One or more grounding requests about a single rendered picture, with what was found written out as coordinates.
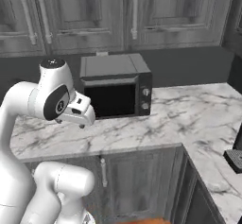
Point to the grey wooden wall cupboard door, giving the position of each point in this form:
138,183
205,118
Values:
182,10
85,13
12,13

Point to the black coffee machine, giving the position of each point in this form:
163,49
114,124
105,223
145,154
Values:
234,160

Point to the black microwave oven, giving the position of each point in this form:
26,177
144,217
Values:
110,73

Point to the dark grey base cupboard run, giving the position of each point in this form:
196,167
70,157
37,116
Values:
192,199

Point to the dark grey wall cupboard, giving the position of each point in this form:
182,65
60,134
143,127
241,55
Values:
234,16

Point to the silver microwave knob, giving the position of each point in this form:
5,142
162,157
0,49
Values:
145,105
145,91

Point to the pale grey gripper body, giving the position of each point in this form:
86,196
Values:
82,117

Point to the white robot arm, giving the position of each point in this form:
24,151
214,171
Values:
19,139

